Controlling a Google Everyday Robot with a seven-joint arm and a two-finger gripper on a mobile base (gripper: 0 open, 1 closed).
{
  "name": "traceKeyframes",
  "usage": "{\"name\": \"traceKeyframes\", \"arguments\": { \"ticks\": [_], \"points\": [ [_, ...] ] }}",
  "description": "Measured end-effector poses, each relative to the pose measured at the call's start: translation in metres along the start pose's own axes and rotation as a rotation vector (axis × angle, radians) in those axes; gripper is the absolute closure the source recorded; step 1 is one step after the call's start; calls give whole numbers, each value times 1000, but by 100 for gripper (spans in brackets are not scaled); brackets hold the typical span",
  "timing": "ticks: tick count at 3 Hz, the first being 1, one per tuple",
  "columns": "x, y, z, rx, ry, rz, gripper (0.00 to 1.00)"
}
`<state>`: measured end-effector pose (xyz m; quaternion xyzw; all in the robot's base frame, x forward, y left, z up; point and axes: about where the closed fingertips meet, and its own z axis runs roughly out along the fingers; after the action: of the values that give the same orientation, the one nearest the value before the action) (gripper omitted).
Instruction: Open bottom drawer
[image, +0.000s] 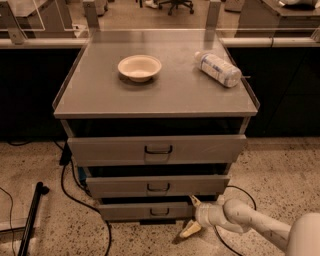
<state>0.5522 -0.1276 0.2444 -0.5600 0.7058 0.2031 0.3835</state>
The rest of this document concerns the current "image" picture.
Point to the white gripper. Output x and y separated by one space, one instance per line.
202 213

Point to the grey drawer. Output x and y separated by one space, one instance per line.
157 150
153 186
145 211

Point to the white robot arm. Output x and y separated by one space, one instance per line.
300 239

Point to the grey drawer cabinet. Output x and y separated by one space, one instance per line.
96 100

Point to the clear plastic water bottle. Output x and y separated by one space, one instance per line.
217 68

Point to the white bowl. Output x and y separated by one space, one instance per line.
140 68

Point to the black pole on floor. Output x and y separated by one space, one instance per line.
40 190

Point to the black office chair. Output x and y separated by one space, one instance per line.
175 4

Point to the white horizontal rail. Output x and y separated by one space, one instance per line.
49 43

